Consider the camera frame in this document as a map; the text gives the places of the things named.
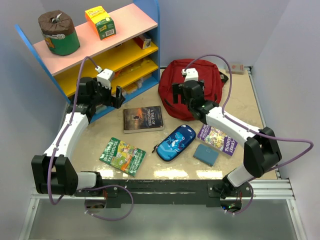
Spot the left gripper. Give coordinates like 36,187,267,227
90,78,125,109

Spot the red backpack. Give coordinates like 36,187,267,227
158,58,228,122

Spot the teal notebook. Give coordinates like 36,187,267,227
193,144,219,167

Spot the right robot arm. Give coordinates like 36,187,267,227
172,80,282,199

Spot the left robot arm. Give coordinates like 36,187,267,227
31,77,125,196

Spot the colourful shelf unit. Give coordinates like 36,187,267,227
15,0,161,102

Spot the Tale of Two Cities book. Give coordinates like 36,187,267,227
123,105,164,134

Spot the small pink card box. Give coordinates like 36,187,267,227
225,63,245,75

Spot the red white box on shelf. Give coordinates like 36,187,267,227
133,34,152,50

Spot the blue dinosaur pencil case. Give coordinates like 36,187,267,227
152,124,196,162

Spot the green Treehouse book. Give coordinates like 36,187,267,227
99,137,146,177

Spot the orange green sponge box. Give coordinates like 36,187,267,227
84,5,116,40

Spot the purple Treehouse book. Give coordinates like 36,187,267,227
197,124,238,157

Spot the green brown wrapped roll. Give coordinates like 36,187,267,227
38,10,80,56

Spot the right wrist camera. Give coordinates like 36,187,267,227
181,68,199,82

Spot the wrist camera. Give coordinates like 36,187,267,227
181,68,199,82
96,66,115,90

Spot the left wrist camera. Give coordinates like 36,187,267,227
96,66,115,90

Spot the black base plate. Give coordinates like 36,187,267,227
75,179,252,208

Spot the aluminium rail frame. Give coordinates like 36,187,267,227
18,66,307,240

